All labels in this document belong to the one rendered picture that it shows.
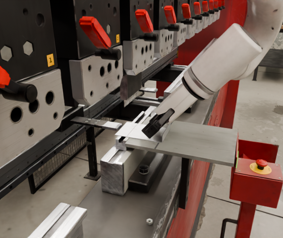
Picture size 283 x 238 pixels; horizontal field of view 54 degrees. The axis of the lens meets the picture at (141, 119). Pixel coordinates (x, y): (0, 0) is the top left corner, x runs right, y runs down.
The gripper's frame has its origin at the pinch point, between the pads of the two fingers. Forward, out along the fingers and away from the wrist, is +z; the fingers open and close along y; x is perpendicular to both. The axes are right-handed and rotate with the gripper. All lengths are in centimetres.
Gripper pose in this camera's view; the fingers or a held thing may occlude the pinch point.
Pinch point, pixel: (153, 125)
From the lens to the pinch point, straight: 74.0
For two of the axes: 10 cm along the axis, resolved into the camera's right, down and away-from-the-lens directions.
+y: -3.5, 3.8, -8.6
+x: 7.1, 7.0, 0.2
